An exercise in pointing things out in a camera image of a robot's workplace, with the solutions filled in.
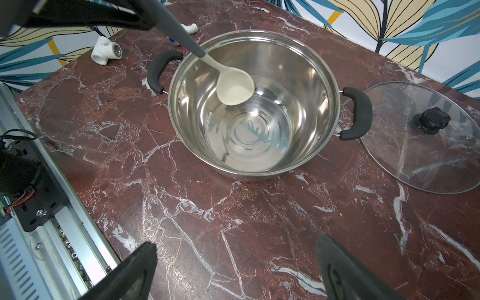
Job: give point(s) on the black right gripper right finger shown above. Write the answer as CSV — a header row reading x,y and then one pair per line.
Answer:
x,y
346,278

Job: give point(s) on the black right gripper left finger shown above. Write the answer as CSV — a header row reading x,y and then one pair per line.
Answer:
x,y
131,280

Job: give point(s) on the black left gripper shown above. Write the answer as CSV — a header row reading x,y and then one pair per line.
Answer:
x,y
135,15

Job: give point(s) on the glass pot lid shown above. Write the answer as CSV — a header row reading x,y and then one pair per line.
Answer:
x,y
423,139

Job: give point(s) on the grey handled white spoon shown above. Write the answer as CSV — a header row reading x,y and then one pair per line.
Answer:
x,y
234,86

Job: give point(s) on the stainless steel pot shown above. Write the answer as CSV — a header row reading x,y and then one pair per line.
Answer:
x,y
290,118

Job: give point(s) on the white pipe tee fitting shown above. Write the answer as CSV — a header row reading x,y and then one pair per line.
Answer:
x,y
105,51

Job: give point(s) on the white plastic water tap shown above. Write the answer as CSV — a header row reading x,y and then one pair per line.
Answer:
x,y
190,29

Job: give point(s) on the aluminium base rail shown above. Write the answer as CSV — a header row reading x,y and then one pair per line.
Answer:
x,y
61,259

